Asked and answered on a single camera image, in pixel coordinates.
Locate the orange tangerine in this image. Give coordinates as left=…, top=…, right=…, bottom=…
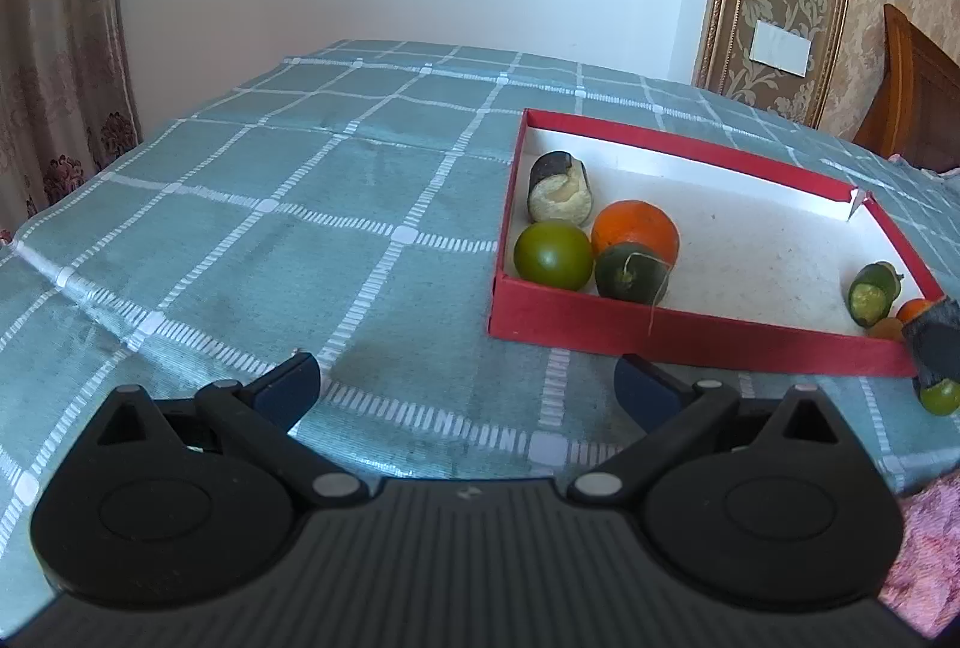
left=590, top=199, right=680, bottom=266
left=896, top=299, right=934, bottom=325

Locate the green fruit piece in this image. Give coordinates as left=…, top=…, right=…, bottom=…
left=846, top=261, right=903, bottom=329

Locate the brown kiwi-like fruit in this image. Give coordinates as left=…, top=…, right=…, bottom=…
left=867, top=316, right=903, bottom=343

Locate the small green lime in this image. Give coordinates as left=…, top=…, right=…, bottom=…
left=918, top=378, right=960, bottom=417

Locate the dark green round fruit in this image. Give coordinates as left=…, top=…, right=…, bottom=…
left=594, top=242, right=672, bottom=305

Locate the red cardboard tray box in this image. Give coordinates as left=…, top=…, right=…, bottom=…
left=488, top=110, right=944, bottom=377

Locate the green checkered tablecloth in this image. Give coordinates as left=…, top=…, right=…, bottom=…
left=2, top=40, right=958, bottom=632

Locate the dark cut eggplant piece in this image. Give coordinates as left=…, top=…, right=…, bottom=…
left=527, top=151, right=594, bottom=227

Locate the pink floral towel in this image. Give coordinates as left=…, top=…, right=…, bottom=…
left=880, top=471, right=960, bottom=638

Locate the brown patterned curtain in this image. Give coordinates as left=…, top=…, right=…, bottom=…
left=2, top=0, right=142, bottom=244

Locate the white wall switch plate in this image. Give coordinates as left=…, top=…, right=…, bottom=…
left=748, top=21, right=812, bottom=77

